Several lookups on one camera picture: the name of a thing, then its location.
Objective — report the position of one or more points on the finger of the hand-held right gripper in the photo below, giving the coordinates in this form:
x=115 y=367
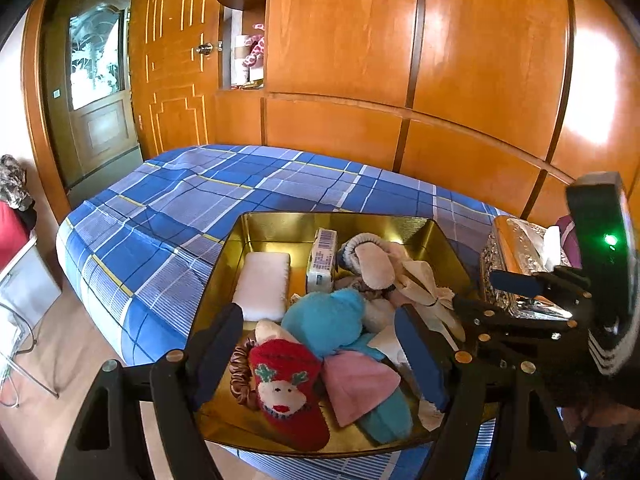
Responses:
x=482 y=319
x=517 y=281

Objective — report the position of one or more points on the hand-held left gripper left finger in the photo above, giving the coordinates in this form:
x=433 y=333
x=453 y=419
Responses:
x=215 y=355

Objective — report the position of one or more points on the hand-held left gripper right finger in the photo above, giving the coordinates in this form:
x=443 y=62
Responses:
x=420 y=355

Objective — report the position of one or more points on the brown satin scrunchie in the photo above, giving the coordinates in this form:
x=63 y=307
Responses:
x=240 y=380

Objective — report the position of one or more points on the cream fuzzy sock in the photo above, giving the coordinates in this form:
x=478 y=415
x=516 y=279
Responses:
x=272 y=331

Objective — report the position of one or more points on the pink and teal fuzzy sock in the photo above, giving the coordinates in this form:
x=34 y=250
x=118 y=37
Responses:
x=355 y=385

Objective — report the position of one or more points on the white wet wipes pack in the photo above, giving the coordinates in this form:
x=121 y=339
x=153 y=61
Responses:
x=261 y=285

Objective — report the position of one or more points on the red reindeer sock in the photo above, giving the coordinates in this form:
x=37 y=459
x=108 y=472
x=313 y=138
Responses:
x=285 y=410

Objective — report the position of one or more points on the blue white pocket tissue pack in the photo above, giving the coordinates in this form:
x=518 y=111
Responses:
x=320 y=265

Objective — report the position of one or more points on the gold metal tin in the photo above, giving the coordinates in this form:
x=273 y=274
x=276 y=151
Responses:
x=280 y=232

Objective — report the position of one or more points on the ornate metal tissue box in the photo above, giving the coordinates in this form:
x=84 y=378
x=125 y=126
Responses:
x=505 y=255

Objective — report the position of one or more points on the white tissue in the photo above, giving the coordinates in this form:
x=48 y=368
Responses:
x=551 y=245

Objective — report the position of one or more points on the purple carton box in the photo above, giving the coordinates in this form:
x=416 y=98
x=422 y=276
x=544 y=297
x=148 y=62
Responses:
x=570 y=240

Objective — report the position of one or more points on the blue plaid bedsheet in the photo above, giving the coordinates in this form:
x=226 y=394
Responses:
x=175 y=200

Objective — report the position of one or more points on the wooden wardrobe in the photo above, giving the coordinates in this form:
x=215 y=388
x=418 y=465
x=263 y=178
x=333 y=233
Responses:
x=475 y=60

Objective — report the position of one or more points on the red cloth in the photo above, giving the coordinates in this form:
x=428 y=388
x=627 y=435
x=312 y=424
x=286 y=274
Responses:
x=10 y=235

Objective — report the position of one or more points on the camouflage cloth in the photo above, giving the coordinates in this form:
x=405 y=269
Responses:
x=12 y=180

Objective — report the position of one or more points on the wooden door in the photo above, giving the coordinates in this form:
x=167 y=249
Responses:
x=170 y=85

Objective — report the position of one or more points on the beige box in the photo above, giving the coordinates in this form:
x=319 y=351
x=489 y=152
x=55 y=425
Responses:
x=241 y=60

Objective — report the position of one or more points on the metal door knob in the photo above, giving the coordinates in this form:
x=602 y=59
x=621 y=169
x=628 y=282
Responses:
x=204 y=49

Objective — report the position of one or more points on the pink plush toy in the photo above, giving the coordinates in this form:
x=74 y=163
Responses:
x=256 y=45

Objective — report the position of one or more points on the frosted glass panel door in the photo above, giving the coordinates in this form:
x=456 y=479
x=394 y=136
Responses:
x=95 y=60

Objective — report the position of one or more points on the metal frame chair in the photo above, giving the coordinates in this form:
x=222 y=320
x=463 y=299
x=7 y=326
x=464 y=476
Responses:
x=30 y=280

